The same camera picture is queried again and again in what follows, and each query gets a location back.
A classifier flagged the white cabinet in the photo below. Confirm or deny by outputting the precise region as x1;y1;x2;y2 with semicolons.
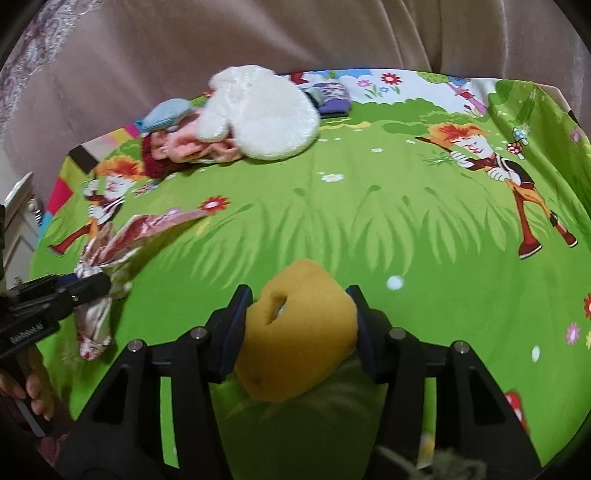
0;173;44;278

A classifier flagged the yellow sponge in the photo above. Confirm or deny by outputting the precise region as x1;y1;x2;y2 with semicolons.
234;258;360;403

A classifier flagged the lace trimmed curtain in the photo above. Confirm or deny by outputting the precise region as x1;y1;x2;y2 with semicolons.
0;0;93;134

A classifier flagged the red white patterned cloth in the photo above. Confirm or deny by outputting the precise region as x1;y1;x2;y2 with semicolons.
76;209;211;361

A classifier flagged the pink towel with flower patch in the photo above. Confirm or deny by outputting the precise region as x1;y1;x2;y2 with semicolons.
154;113;243;163

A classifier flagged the person's left hand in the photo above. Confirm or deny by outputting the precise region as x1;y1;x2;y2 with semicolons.
0;353;55;422

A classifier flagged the purple knitted sock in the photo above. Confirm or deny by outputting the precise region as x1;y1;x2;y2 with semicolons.
300;82;352;118

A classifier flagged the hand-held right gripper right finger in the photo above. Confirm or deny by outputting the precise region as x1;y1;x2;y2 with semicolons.
345;285;543;480

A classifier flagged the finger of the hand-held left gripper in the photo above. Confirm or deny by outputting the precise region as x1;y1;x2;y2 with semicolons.
46;272;112;319

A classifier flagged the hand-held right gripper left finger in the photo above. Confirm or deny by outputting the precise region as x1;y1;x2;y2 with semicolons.
58;284;254;480

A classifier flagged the red knitted cloth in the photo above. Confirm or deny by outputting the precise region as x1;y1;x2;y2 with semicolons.
141;134;176;181

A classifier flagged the light blue cloth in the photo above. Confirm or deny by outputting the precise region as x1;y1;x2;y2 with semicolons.
141;99;195;134

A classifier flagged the white fluffy plush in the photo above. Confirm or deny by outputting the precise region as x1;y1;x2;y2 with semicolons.
196;65;321;161

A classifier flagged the beige satin curtain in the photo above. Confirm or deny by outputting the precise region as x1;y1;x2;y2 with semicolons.
0;0;591;185

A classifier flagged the green printed blanket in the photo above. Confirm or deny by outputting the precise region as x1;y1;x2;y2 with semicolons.
30;68;591;472

